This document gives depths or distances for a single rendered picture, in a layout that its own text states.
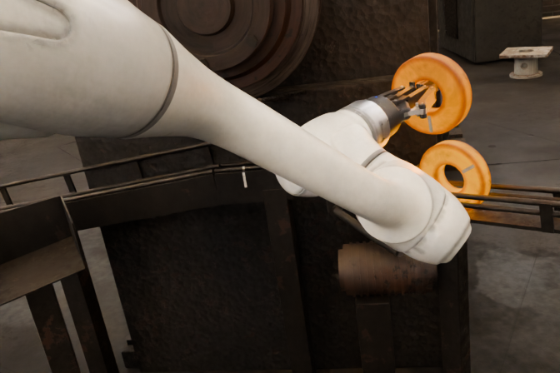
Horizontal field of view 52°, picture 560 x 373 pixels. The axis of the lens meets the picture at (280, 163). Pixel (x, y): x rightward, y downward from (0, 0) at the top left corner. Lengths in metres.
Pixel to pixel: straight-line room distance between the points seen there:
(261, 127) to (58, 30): 0.27
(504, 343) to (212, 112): 1.54
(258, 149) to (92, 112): 0.23
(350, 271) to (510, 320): 0.82
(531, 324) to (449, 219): 1.27
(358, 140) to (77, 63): 0.54
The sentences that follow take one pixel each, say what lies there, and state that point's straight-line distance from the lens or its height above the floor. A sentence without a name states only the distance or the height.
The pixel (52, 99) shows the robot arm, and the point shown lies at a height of 1.14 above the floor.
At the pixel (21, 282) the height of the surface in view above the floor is 0.60.
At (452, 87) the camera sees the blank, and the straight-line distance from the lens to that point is 1.09.
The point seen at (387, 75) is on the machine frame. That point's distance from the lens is 1.48.
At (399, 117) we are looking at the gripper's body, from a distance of 0.97.
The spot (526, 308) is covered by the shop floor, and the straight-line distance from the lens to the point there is 2.09.
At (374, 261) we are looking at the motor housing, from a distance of 1.33.
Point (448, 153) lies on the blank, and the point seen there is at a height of 0.76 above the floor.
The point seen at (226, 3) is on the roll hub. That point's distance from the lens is 1.23.
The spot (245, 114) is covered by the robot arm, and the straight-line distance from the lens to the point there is 0.55.
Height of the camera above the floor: 1.20
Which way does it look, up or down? 20 degrees down
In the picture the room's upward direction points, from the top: 8 degrees counter-clockwise
